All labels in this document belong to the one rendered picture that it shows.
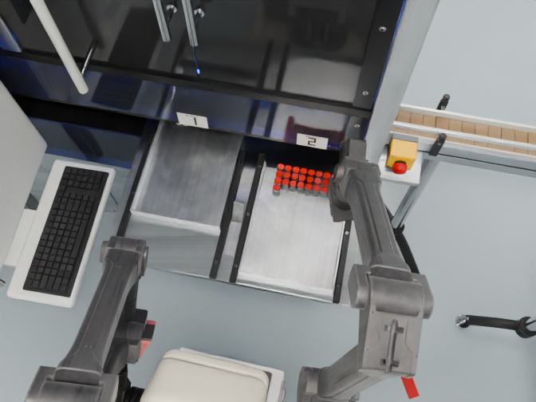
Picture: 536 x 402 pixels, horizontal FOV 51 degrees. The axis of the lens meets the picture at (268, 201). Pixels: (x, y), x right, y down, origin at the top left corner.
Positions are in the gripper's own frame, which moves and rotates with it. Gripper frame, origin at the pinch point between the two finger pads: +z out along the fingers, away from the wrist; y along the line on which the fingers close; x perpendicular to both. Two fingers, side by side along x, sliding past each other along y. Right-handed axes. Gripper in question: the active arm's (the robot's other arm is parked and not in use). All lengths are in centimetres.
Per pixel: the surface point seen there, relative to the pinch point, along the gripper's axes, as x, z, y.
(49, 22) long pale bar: 61, -29, 37
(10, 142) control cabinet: 88, 13, 30
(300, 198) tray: 8.2, 26.2, 12.0
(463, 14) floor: -93, 131, 142
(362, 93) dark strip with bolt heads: -6.2, -11.5, 24.6
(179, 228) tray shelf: 43, 25, 5
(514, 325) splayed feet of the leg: -76, 101, -23
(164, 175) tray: 48, 26, 22
